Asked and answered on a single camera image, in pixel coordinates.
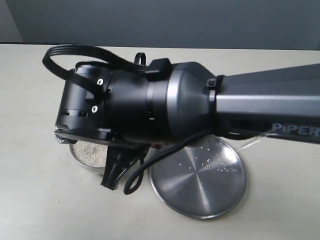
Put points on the round steel plate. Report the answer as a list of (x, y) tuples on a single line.
[(201, 181)]

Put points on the steel bowl of rice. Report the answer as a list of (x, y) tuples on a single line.
[(90, 156)]

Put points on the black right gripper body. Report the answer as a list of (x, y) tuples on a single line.
[(78, 110)]

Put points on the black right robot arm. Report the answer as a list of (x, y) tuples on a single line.
[(171, 102)]

